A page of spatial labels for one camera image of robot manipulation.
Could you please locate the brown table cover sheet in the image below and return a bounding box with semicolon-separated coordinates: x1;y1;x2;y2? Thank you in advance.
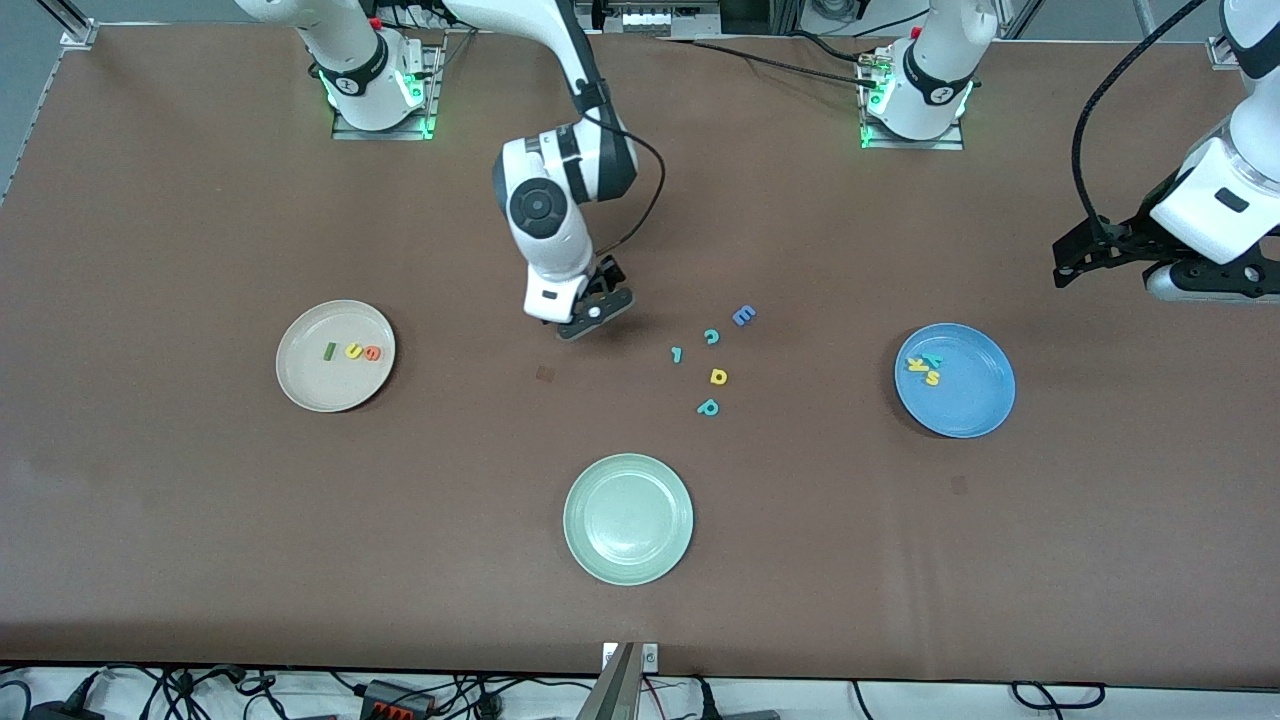
0;22;1280;691

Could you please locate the blue plate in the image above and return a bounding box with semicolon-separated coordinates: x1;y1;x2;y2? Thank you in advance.
894;322;1017;439

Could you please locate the pale green plate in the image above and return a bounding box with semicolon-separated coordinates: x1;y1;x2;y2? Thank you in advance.
563;453;695;587

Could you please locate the beige brown plate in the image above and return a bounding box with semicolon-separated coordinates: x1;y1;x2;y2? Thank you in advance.
276;299;397;413

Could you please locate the grey aluminium bar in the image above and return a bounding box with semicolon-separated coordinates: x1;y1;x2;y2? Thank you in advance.
575;643;639;720

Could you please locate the black box with orange connectors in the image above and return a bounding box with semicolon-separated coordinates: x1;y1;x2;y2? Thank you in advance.
362;679;437;720

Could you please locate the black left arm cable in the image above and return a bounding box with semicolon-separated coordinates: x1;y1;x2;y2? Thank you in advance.
1071;0;1206;239

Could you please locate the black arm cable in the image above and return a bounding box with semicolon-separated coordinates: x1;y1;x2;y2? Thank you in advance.
1071;0;1206;239
570;85;667;260

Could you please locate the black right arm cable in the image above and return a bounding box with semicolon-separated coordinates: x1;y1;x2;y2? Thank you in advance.
570;85;667;260

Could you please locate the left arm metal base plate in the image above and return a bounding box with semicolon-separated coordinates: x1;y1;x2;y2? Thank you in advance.
859;45;967;152

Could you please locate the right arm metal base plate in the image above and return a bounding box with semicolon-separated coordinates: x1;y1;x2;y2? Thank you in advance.
332;40;447;142

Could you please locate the aluminium frame with silver device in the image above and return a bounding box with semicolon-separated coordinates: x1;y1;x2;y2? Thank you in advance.
560;0;801;37

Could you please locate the long black table cable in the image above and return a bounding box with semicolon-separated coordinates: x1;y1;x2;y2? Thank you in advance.
662;36;881;89

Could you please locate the short black table cable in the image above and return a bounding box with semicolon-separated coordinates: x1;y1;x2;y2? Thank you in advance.
790;30;877;64

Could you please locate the black looped cable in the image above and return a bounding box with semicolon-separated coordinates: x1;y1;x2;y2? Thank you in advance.
1009;681;1107;712

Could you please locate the aluminium extrusion rail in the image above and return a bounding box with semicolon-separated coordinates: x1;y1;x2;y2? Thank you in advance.
35;0;97;43

